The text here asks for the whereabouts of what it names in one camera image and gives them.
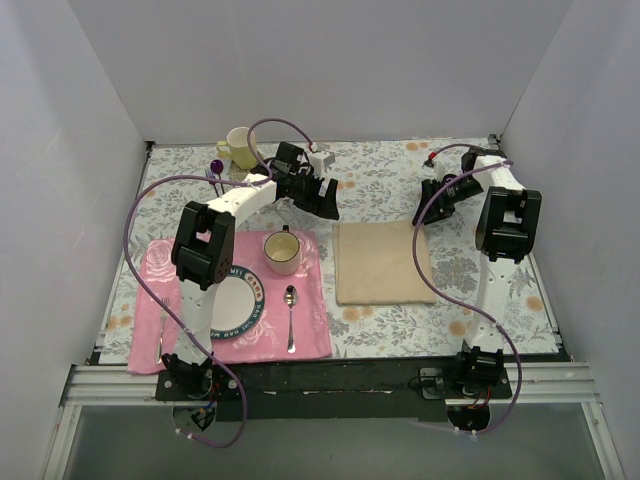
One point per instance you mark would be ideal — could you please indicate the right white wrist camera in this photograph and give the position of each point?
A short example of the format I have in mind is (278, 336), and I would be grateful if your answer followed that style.
(440, 172)

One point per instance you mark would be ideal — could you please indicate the floral tablecloth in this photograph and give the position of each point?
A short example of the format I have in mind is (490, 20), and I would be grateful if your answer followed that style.
(377, 182)

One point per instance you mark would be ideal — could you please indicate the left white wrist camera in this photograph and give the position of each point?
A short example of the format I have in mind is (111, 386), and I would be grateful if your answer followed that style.
(319, 161)

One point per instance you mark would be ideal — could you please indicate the cream mug dark rim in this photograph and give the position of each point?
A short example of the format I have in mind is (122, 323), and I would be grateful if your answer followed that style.
(282, 250)

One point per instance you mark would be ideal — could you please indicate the yellow mug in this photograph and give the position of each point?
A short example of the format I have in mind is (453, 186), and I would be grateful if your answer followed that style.
(237, 147)

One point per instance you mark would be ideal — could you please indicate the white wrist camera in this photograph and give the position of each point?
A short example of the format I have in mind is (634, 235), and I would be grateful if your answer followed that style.
(319, 161)
(440, 172)

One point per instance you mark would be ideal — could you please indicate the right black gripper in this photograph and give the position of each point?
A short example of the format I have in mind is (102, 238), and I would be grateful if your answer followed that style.
(439, 197)

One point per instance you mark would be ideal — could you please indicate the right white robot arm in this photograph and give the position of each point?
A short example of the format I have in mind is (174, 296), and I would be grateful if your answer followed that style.
(504, 236)

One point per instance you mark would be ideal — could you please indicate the white plate teal rim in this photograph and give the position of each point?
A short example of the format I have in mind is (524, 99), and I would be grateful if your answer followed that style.
(238, 305)

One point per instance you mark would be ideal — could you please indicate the purple plastic fork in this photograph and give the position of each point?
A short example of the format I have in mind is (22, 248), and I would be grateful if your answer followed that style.
(211, 176)

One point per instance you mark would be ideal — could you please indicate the silver spoon on placemat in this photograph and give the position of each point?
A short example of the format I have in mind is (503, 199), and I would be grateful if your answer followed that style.
(291, 298)

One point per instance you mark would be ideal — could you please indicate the silver fork on tablecloth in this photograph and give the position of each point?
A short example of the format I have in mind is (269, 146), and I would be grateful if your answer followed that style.
(288, 215)

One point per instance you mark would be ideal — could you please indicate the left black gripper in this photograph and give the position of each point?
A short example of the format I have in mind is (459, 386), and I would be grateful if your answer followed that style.
(314, 193)

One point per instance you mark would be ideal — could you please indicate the woven round coaster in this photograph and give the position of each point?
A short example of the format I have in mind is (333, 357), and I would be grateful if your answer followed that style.
(240, 175)

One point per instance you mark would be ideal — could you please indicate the silver fork on placemat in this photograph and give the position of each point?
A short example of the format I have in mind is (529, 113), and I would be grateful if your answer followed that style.
(163, 317)

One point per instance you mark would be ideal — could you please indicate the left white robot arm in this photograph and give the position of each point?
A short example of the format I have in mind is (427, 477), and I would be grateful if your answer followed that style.
(204, 246)

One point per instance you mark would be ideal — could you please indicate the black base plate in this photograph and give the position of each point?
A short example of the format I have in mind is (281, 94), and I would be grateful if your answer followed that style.
(413, 388)

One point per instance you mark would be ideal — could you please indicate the beige linen napkin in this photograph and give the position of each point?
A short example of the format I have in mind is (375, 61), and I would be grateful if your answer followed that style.
(381, 264)

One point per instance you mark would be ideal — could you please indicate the purple plastic spoon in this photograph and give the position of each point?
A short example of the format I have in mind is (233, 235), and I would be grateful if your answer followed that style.
(217, 167)

